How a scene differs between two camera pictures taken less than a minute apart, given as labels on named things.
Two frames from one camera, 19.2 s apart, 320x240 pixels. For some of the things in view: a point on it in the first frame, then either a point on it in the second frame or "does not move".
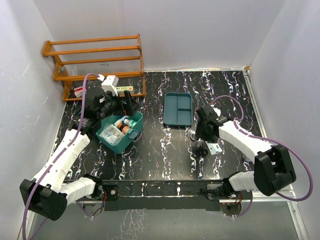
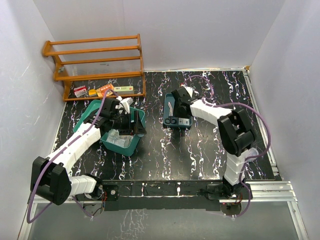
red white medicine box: [78, 91] does not move
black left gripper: [130, 108] -> [138, 126]
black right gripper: [200, 135] -> [177, 114]
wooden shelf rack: [120, 56] does not move
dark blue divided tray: [178, 109] does not move
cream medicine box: [124, 88] does not move
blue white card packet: [214, 148] -> [185, 121]
